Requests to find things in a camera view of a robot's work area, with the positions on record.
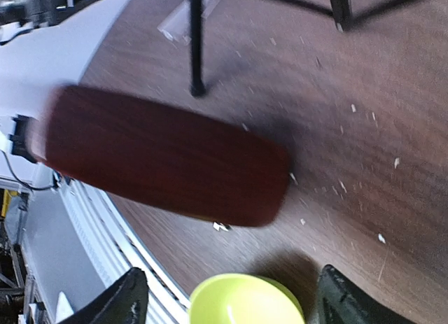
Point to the wooden metronome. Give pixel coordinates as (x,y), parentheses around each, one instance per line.
(160,155)

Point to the green bowl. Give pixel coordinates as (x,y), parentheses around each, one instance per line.
(243,298)

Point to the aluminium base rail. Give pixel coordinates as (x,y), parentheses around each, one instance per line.
(72,243)

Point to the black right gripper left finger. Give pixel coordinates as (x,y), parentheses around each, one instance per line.
(125,301)

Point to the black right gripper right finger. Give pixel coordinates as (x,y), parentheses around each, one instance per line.
(339,300)

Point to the black perforated music stand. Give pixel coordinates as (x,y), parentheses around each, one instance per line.
(339,10)

